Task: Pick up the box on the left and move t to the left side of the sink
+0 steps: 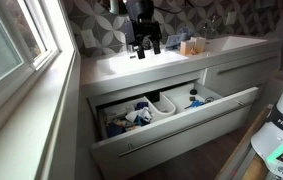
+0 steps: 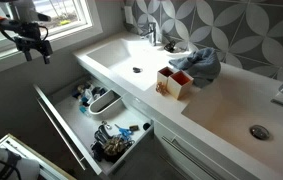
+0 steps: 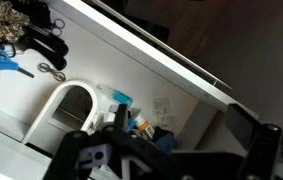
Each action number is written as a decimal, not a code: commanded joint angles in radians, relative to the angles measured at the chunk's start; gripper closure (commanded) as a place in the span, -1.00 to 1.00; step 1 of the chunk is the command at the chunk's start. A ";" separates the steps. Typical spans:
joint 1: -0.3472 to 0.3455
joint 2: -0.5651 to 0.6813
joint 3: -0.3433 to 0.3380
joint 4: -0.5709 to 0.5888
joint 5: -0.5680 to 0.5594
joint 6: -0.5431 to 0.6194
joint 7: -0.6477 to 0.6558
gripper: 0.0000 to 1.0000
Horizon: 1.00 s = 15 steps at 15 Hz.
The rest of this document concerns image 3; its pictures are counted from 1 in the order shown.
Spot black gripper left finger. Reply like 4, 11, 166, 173
42, 103, 182, 180

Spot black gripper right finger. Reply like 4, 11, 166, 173
225, 103, 283, 180

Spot clear tube with blue cap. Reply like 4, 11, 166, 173
96, 84, 134, 107

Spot small bottle with orange cap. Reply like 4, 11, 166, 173
132, 111, 156, 141

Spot small silver scissors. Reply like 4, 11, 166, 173
37, 62, 67, 83

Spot dark blue small container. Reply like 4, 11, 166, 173
154, 128, 179, 154

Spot white vanity drawer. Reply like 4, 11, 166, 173
0, 0, 260, 180

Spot clear small sachet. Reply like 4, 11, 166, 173
152, 97, 172, 118

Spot camouflage fabric scrunchie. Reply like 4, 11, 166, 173
0, 0, 31, 44

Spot silver ring handle scissors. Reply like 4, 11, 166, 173
30, 18, 66, 38

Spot steel drawer handle bar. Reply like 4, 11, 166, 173
87, 0, 234, 91

